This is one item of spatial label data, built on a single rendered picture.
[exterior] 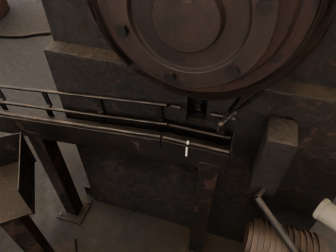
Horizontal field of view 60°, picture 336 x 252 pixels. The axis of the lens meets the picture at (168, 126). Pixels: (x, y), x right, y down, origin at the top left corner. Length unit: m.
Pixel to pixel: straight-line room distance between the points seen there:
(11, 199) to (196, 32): 0.69
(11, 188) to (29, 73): 1.66
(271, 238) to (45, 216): 1.09
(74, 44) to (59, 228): 0.92
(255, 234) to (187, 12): 0.64
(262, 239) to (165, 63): 0.58
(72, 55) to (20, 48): 2.00
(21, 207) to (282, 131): 0.72
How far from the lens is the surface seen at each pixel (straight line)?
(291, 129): 0.80
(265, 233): 0.92
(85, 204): 1.57
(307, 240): 0.95
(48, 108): 1.09
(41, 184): 1.73
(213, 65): 0.55
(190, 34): 0.51
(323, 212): 0.82
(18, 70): 2.61
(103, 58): 0.88
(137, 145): 0.89
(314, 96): 0.80
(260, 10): 0.48
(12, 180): 0.99
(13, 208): 0.93
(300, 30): 0.57
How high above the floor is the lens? 1.33
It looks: 46 degrees down
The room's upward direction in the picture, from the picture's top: straight up
